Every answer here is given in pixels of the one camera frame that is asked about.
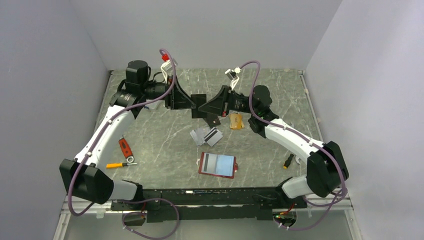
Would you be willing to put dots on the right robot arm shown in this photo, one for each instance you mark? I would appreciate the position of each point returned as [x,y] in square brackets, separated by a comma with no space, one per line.
[325,165]

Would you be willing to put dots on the white magnetic stripe card stack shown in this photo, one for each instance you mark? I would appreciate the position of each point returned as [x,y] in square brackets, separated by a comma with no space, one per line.
[206,135]

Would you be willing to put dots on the yellow black screwdriver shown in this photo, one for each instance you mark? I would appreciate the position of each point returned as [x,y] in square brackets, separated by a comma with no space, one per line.
[288,161]

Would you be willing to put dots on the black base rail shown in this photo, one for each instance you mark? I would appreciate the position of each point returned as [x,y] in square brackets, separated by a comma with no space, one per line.
[258,203]

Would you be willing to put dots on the aluminium frame rail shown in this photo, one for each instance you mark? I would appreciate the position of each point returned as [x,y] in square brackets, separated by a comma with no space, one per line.
[283,218]

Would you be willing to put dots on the single black card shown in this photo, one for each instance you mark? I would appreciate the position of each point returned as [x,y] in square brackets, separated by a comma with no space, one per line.
[198,100]

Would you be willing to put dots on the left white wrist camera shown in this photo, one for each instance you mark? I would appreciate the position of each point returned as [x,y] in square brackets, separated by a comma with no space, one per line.
[167,68]

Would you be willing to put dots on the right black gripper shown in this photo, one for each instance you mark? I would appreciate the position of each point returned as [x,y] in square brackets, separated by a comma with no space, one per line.
[220,103]

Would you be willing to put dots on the orange card stack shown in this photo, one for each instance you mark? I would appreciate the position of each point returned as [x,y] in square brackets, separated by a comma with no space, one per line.
[236,121]

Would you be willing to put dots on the single white stripe card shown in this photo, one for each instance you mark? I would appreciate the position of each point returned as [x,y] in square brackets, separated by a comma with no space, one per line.
[209,163]

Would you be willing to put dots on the clear plastic organizer box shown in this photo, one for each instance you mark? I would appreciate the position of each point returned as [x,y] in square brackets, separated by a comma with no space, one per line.
[153,105]

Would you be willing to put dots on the red leather wallet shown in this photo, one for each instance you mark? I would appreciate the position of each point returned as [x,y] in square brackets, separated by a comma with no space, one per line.
[226,166]

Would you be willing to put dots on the red utility knife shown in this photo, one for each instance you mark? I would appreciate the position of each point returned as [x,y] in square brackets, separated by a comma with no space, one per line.
[126,150]

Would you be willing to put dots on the black card holder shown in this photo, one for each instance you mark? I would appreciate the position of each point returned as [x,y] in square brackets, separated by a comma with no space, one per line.
[212,120]

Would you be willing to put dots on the silver wrench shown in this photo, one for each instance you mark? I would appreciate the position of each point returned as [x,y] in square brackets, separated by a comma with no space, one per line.
[297,160]

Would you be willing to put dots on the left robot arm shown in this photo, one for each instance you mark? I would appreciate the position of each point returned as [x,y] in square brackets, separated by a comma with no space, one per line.
[84,176]

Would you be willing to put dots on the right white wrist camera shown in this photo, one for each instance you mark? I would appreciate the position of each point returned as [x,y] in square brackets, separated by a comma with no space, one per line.
[233,75]

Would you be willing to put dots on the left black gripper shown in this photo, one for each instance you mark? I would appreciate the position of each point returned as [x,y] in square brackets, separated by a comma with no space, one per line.
[177,98]

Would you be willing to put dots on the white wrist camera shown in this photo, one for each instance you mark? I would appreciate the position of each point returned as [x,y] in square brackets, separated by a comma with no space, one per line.
[167,68]
[233,75]

